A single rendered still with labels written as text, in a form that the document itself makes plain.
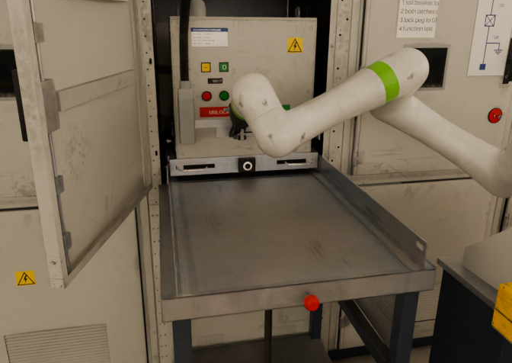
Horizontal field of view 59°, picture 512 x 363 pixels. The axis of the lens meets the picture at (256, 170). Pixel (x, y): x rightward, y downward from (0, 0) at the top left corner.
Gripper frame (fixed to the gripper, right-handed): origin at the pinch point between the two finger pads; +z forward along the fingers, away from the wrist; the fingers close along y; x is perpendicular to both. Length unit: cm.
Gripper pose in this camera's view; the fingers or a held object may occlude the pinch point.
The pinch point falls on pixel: (234, 132)
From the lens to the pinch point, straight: 151.3
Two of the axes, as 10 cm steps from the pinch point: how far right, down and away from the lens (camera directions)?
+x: 9.8, -0.6, 2.0
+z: -1.8, 2.1, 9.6
